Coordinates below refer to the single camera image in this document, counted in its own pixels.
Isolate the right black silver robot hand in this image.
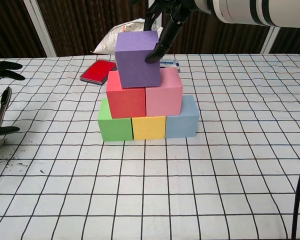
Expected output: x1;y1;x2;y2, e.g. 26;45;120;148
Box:
129;0;200;64

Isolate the dark brown partition panel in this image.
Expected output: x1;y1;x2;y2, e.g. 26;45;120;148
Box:
261;24;300;55
0;0;57;59
24;0;157;57
154;0;293;55

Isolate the blue white wrapped packet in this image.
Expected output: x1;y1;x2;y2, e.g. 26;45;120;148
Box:
159;59;181;73

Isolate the green foam cube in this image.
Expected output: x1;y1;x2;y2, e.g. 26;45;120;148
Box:
97;97;135;143

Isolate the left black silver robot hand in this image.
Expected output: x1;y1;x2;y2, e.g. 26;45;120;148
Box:
0;61;26;135

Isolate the pink foam cube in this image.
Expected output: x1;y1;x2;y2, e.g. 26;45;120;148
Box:
145;67;184;118

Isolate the light blue foam cube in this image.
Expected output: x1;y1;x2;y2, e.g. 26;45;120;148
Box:
164;94;200;139

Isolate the yellow foam cube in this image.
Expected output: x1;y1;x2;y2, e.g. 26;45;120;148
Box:
131;115;167;141

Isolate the metal ladle black handle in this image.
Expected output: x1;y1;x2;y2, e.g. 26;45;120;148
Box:
0;86;13;151

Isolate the purple foam cube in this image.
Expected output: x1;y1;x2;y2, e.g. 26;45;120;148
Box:
114;30;162;89

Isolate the crumpled white snack bag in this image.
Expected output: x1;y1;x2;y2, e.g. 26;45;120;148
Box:
90;17;170;56

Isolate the red ink pad case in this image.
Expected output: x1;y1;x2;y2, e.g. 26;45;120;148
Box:
79;59;117;86

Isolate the red foam cube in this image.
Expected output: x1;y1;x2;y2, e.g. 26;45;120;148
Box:
106;70;148;120

